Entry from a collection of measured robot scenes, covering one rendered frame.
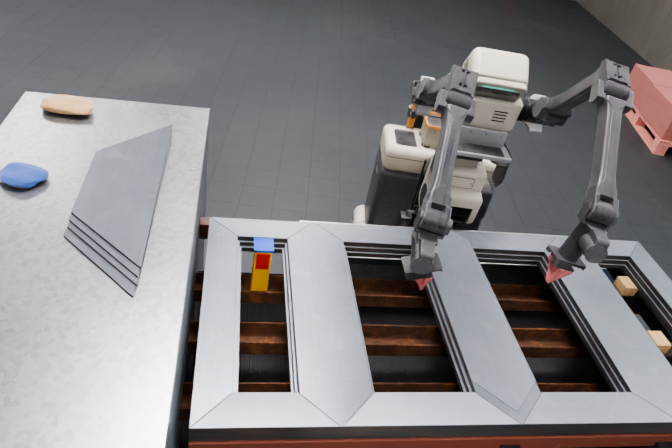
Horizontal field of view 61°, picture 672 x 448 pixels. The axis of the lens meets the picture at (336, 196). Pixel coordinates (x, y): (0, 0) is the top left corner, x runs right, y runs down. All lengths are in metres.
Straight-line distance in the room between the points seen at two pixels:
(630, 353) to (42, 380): 1.50
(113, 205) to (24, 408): 0.57
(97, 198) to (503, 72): 1.37
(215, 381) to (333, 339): 0.32
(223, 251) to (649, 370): 1.25
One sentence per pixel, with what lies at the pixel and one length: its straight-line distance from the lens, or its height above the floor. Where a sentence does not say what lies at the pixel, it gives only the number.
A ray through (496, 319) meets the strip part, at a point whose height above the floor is 0.86.
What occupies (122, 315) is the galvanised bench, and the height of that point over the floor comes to 1.05.
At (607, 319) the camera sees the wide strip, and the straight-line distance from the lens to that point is 1.95.
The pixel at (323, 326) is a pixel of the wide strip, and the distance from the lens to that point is 1.55.
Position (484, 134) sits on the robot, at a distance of 2.21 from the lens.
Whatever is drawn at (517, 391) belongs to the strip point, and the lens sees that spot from 1.59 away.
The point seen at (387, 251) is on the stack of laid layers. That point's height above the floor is 0.84.
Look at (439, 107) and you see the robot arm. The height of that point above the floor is 1.36.
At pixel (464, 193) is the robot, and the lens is 2.35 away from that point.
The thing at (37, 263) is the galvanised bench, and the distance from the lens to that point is 1.45.
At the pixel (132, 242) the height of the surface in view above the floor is 1.07.
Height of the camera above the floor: 2.00
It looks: 34 degrees down
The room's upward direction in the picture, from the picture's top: 12 degrees clockwise
